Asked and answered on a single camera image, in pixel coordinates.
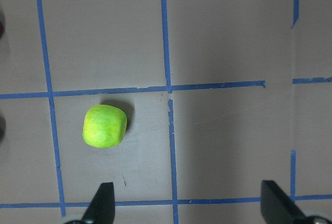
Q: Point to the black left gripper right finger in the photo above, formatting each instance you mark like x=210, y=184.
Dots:
x=276, y=207

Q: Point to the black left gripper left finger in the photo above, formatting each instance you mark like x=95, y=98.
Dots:
x=102, y=206

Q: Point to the green apple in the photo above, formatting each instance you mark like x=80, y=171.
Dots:
x=104, y=126

